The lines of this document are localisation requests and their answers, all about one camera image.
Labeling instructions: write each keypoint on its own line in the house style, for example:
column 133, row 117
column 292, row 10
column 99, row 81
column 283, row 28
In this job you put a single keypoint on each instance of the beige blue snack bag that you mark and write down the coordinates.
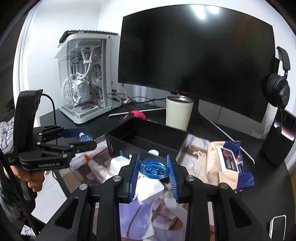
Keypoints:
column 224, row 164

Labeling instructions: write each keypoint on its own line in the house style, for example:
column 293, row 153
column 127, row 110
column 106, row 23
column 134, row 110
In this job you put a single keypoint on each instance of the red black computer mouse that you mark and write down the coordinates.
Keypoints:
column 132, row 114

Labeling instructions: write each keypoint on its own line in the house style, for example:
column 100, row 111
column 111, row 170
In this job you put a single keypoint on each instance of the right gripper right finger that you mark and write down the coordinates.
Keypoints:
column 177, row 174

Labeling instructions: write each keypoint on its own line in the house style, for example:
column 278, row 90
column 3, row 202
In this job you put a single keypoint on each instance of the anime printed desk mat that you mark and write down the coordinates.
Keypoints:
column 153, row 213

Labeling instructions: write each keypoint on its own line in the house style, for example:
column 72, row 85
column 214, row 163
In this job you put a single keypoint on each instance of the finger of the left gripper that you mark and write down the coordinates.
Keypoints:
column 76, row 147
column 49, row 133

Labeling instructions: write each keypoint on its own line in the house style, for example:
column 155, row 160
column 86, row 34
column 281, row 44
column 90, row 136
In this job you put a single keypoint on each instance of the black storage box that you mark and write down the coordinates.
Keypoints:
column 149, row 139

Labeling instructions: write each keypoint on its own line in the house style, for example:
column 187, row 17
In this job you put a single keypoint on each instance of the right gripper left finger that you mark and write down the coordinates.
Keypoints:
column 129, row 174

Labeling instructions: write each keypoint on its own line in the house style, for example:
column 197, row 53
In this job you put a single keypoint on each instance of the orange cap glue bottle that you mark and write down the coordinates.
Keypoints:
column 98, row 170

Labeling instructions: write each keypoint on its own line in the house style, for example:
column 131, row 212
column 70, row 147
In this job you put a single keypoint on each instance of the black headphones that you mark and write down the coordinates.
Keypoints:
column 274, row 87

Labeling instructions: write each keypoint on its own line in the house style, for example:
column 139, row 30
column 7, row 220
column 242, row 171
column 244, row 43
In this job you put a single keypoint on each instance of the small white cap bottle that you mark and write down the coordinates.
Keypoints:
column 85, row 138

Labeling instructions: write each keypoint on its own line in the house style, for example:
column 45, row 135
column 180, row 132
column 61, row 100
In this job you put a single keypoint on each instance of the black curved monitor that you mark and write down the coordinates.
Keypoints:
column 218, row 57

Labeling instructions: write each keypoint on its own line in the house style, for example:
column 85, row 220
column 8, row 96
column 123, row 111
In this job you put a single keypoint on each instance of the person left hand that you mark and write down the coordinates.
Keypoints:
column 34, row 179

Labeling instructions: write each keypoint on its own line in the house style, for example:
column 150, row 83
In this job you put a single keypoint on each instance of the white square adapter box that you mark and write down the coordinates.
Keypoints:
column 148, row 189

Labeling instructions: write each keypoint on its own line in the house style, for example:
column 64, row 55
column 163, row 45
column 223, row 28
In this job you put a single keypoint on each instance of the blue packet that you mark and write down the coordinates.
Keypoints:
column 154, row 169

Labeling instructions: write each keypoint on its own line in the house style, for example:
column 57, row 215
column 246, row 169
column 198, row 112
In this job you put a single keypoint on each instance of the cream tumbler cup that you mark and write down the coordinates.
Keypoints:
column 178, row 111

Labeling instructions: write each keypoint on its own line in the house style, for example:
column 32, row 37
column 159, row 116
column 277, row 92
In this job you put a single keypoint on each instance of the white PC case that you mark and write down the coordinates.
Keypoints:
column 87, row 67

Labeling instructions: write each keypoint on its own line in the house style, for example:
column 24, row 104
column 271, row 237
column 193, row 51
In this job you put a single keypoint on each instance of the smartphone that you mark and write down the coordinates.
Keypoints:
column 277, row 227

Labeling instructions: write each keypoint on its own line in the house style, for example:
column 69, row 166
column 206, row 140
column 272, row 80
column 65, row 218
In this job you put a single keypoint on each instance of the white USB wall charger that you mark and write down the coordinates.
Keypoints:
column 117, row 163

